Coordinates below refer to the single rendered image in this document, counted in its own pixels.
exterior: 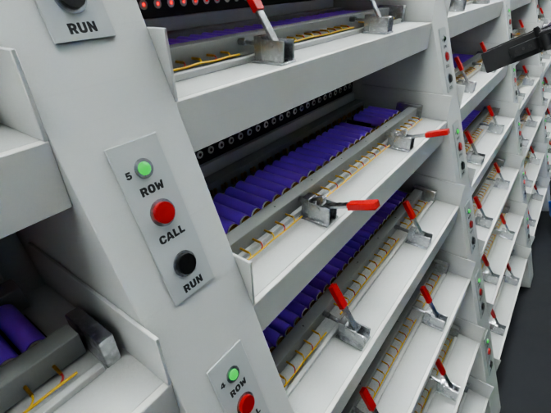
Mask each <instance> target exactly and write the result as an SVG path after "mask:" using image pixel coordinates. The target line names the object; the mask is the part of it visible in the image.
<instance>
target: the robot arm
mask: <svg viewBox="0 0 551 413"><path fill-rule="evenodd" d="M548 50H551V22H550V23H549V24H547V25H545V26H543V27H542V28H540V27H539V26H536V27H535V28H533V30H532V31H530V32H527V33H525V34H522V35H520V36H518V37H516V38H514V39H510V40H508V41H507V42H505V43H501V44H500V45H497V46H495V47H493V48H490V49H488V50H487V52H484V53H482V54H481V58H482V61H483V63H484V66H485V70H486V73H490V72H492V71H494V70H497V69H500V68H502V67H505V66H508V65H511V64H512V63H515V62H517V61H520V60H523V59H525V58H528V57H531V56H534V55H535V54H538V53H540V52H543V51H548Z"/></svg>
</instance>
